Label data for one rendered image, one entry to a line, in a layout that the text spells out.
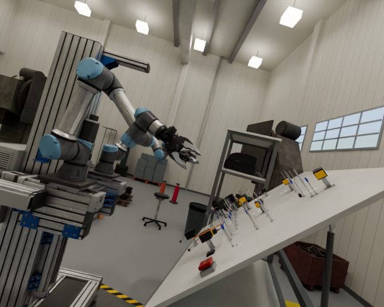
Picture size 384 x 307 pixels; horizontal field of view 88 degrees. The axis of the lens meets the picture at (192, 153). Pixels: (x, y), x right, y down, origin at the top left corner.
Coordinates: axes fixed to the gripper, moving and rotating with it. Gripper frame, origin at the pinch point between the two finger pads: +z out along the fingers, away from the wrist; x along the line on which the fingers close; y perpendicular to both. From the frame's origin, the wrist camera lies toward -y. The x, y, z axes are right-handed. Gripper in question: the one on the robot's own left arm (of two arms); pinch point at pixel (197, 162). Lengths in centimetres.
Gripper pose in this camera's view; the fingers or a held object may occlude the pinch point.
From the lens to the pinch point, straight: 176.3
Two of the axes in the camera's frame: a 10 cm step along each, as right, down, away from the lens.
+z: 8.5, 5.2, -0.1
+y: -2.7, 4.3, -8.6
